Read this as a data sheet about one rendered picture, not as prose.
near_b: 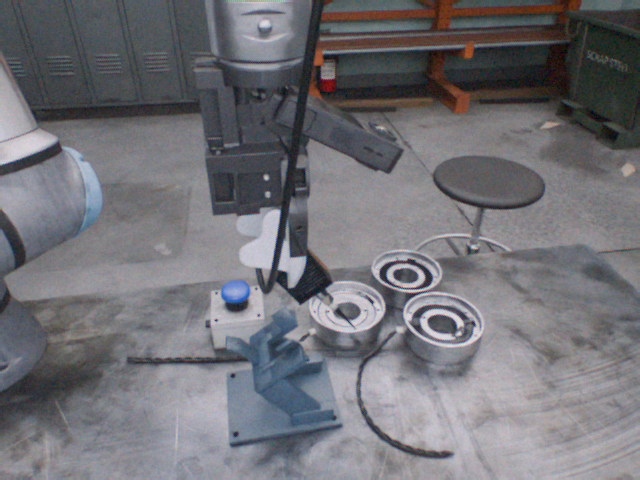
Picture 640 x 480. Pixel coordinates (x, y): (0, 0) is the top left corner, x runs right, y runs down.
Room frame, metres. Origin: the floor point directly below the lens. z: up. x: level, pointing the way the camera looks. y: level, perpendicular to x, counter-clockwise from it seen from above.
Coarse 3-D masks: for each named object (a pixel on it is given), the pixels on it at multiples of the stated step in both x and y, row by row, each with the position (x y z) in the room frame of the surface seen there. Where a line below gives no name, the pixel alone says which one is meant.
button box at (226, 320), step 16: (256, 288) 0.54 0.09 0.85; (224, 304) 0.50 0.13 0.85; (240, 304) 0.50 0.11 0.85; (256, 304) 0.51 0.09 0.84; (208, 320) 0.50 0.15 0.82; (224, 320) 0.47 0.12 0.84; (240, 320) 0.47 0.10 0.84; (256, 320) 0.48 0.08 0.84; (224, 336) 0.47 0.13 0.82; (240, 336) 0.47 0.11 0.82
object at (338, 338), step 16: (336, 288) 0.56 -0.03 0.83; (352, 288) 0.56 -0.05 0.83; (368, 288) 0.55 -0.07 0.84; (352, 304) 0.53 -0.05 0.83; (384, 304) 0.51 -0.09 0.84; (320, 320) 0.48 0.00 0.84; (336, 320) 0.49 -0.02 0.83; (320, 336) 0.47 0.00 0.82; (336, 336) 0.46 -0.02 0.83; (352, 336) 0.46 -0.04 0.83; (368, 336) 0.47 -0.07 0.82
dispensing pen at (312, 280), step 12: (312, 264) 0.38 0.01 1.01; (276, 276) 0.37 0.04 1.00; (312, 276) 0.38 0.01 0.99; (324, 276) 0.38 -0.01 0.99; (288, 288) 0.38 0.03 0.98; (300, 288) 0.38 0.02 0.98; (312, 288) 0.38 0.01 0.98; (324, 288) 0.38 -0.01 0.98; (300, 300) 0.38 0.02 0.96; (324, 300) 0.39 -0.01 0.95; (336, 312) 0.40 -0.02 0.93
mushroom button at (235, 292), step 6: (228, 282) 0.52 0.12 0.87; (234, 282) 0.52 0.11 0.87; (240, 282) 0.52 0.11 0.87; (222, 288) 0.51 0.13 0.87; (228, 288) 0.50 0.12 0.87; (234, 288) 0.50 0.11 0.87; (240, 288) 0.50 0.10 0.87; (246, 288) 0.51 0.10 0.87; (222, 294) 0.50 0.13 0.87; (228, 294) 0.49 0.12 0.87; (234, 294) 0.49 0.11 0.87; (240, 294) 0.49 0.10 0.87; (246, 294) 0.50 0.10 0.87; (228, 300) 0.49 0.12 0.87; (234, 300) 0.49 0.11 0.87; (240, 300) 0.49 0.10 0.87
